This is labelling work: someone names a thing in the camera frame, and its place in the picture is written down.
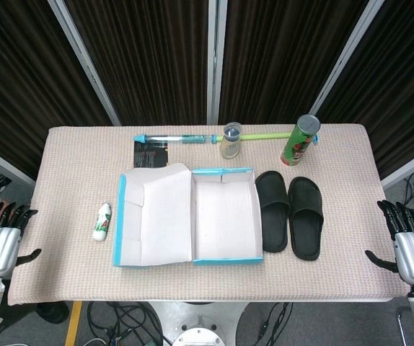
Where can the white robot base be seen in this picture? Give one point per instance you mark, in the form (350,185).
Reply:
(200,317)

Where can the blue and green water squirter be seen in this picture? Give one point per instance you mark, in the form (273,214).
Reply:
(178,137)

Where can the black shoe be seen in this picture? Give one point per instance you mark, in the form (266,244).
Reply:
(53,313)

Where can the green chips can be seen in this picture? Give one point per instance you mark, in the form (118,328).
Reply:
(297,147)

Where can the clear cup with blue lid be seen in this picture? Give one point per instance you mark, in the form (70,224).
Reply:
(231,144)

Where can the dark brown curtain panel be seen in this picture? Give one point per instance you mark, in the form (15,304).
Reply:
(282,54)
(149,54)
(401,90)
(19,72)

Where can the black printed card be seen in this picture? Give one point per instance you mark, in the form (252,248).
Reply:
(149,155)

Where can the light blue shoe box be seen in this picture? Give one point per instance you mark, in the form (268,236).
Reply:
(225,220)

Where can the black slipper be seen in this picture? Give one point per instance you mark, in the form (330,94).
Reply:
(306,202)
(273,194)

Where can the grey aluminium partition post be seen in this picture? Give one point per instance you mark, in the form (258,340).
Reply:
(216,61)
(86,63)
(345,54)
(5,164)
(409,167)

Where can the white bottle green label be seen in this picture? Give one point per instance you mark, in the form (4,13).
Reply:
(101,223)

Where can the beige woven table cloth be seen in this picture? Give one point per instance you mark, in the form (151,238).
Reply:
(77,162)

